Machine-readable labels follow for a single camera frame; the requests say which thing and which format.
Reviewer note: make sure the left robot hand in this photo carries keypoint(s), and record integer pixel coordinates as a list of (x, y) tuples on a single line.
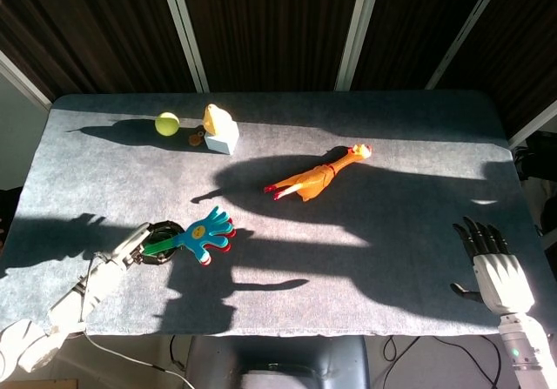
[(139, 245)]

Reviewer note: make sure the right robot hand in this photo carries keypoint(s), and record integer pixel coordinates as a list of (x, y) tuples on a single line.
[(491, 267)]

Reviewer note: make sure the blue hand-shaped clapper toy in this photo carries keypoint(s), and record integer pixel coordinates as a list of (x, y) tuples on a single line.
[(204, 236)]

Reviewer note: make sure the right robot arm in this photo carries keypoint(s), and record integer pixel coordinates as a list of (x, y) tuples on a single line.
[(528, 345)]

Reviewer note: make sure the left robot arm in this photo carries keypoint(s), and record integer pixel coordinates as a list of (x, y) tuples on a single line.
[(65, 306)]

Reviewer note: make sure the small brown nut object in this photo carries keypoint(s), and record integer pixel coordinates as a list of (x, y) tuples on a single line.
[(195, 137)]

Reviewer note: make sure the yellow-green tennis ball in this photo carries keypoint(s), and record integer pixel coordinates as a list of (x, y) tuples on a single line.
[(167, 124)]

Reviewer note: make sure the white cube block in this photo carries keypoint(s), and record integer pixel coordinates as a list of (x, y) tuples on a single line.
[(223, 140)]

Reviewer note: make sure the grey table cloth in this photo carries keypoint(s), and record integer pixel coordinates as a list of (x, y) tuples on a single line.
[(278, 232)]

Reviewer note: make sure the yellow pear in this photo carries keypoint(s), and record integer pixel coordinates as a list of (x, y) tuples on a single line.
[(216, 119)]

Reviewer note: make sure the orange rubber chicken toy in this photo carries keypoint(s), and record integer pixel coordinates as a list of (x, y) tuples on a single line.
[(317, 176)]

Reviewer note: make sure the white partition frame post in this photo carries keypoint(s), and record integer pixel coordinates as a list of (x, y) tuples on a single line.
[(24, 80), (467, 28), (356, 30), (183, 30)]

